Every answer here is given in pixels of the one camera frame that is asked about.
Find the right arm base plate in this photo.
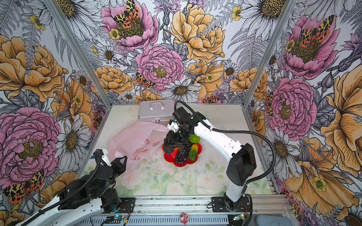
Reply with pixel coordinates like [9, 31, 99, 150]
[211, 196, 252, 213]

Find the green red mango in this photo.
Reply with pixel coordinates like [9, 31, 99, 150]
[189, 144, 199, 162]

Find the silver metal case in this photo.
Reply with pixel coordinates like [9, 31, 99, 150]
[138, 100, 174, 126]

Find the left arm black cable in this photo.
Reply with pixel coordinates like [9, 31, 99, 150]
[19, 149, 104, 226]

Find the dark grape bunch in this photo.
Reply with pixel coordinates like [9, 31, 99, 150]
[175, 144, 191, 164]

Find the pink small toy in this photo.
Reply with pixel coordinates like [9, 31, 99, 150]
[180, 213, 189, 225]

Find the pink plastic bag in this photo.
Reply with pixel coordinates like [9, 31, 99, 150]
[107, 121, 169, 172]

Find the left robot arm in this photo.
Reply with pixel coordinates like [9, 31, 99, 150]
[17, 156, 127, 226]

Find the green circuit board right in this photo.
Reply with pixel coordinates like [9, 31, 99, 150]
[232, 213, 245, 221]

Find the white vented strip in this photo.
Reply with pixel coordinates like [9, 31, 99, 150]
[76, 215, 229, 226]

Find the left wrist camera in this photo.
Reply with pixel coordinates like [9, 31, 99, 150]
[93, 148, 111, 167]

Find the green lime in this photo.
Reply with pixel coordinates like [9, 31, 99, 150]
[189, 134, 200, 144]

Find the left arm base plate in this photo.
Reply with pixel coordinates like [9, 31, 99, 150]
[112, 197, 136, 214]

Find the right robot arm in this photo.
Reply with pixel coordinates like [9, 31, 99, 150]
[163, 112, 256, 211]

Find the aluminium front rail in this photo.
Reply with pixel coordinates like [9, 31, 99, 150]
[132, 195, 292, 216]

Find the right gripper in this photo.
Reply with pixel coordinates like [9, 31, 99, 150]
[164, 126, 193, 149]

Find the red flower-shaped plate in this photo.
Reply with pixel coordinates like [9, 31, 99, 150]
[162, 143, 202, 167]

